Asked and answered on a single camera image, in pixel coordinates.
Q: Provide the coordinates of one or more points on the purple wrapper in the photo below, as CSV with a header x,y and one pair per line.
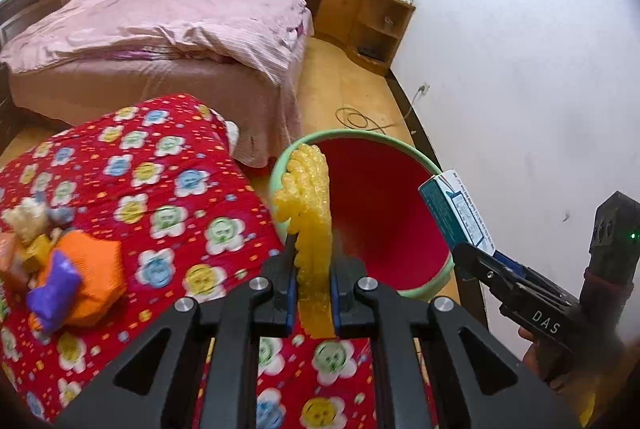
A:
x,y
52,294

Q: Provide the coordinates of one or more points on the orange snack packet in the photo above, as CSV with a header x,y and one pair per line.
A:
x,y
11,261

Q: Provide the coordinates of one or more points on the person's right hand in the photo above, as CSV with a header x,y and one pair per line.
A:
x,y
531,351

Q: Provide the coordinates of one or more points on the red smiley flower blanket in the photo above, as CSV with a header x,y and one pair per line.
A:
x,y
165,189

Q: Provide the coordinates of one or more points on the wooden bed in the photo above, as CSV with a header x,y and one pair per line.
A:
x,y
150,94

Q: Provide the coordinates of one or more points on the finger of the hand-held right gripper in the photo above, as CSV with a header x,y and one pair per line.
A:
x,y
507,261
475,264

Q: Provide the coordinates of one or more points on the red bin with green rim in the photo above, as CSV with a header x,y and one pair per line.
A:
x,y
380,209

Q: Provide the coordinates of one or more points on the teal and white carton box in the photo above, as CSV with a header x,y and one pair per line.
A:
x,y
450,209

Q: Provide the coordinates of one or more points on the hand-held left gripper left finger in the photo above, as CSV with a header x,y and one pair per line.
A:
x,y
290,304

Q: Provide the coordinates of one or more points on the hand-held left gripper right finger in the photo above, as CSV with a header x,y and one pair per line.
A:
x,y
336,304

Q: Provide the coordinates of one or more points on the crumpled orange paper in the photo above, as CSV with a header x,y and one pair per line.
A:
x,y
97,276

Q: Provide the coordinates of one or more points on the pink blanket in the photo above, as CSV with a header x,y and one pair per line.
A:
x,y
165,19

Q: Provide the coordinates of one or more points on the yellow bumpy plastic strip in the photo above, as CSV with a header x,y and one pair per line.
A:
x,y
310,209

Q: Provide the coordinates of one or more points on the white wall socket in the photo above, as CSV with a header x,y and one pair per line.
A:
x,y
424,90

